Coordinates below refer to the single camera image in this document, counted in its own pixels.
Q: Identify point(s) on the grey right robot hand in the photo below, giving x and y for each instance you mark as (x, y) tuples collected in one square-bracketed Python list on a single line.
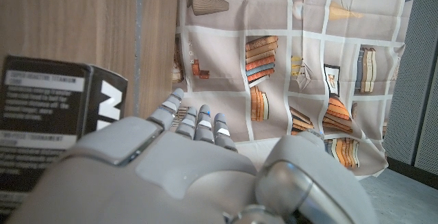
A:
[(171, 183)]

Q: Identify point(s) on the printed bookshelf backdrop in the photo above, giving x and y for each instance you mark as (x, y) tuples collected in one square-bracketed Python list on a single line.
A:
[(219, 63)]

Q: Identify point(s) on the black Nitro box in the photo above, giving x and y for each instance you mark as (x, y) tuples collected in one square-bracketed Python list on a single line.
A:
[(41, 97)]

